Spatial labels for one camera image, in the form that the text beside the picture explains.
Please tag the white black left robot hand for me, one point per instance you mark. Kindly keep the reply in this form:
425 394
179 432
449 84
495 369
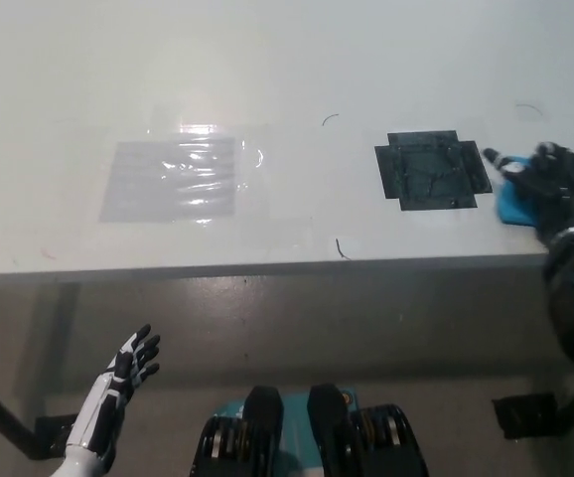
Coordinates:
113 387

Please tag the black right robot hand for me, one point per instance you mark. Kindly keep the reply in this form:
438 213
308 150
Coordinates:
562 194

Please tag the blue soft sponge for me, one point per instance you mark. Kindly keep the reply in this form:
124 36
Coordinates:
513 208

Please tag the black teal robot torso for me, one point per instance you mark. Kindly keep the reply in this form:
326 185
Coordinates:
267 432

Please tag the black table foot plate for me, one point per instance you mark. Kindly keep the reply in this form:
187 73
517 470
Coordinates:
53 434
523 415

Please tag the black tape patch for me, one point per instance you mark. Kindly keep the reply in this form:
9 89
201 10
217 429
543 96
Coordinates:
426 174

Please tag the clear plastic sheet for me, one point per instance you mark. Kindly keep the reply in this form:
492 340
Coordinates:
138 189

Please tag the clear plastic film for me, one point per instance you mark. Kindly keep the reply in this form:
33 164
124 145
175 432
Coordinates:
282 174

